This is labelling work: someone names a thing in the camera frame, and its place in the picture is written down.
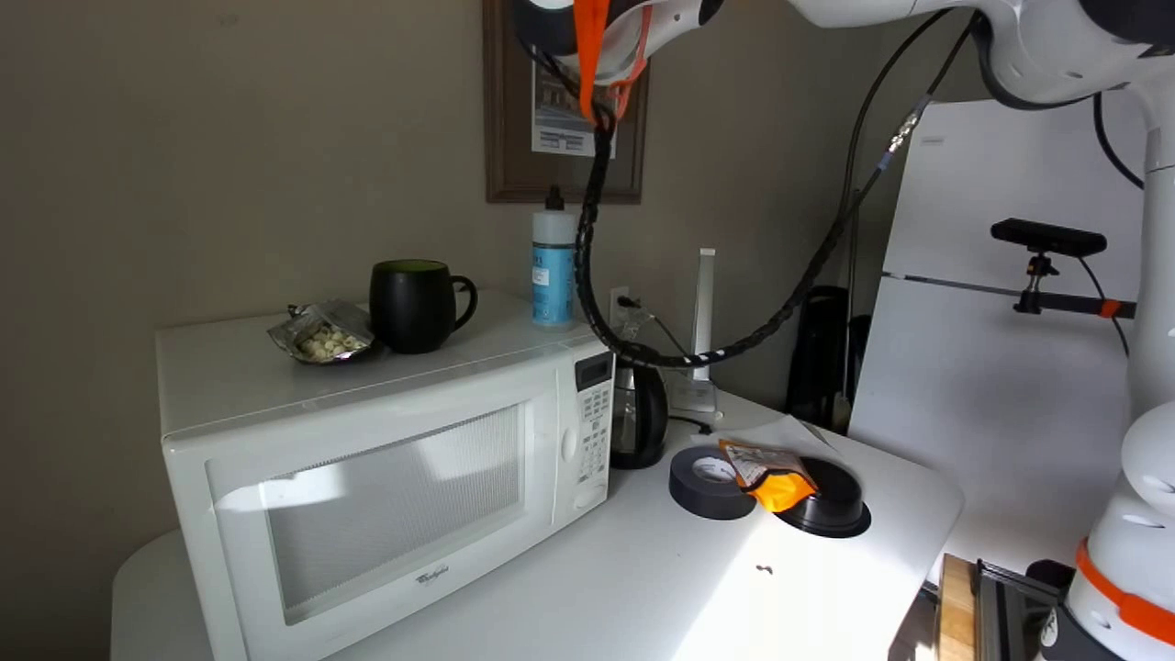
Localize black mug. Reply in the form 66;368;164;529
367;258;476;354

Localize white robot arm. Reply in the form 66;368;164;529
509;0;1175;661

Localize black camera on stand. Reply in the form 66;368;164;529
992;217;1134;319

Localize crumpled clear plastic bag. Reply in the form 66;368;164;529
267;303;376;368

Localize black round bowl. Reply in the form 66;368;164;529
782;457;872;542

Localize blue white soap bottle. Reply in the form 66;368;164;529
530;188;577;327

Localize black electric kettle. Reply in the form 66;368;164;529
609;360;668;469

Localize white microwave oven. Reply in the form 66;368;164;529
159;297;613;661

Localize black corrugated cable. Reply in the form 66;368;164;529
574;12;984;373

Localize grey tape roll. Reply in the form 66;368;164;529
668;445;755;522

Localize orange snack packet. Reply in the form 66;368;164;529
720;440;814;516

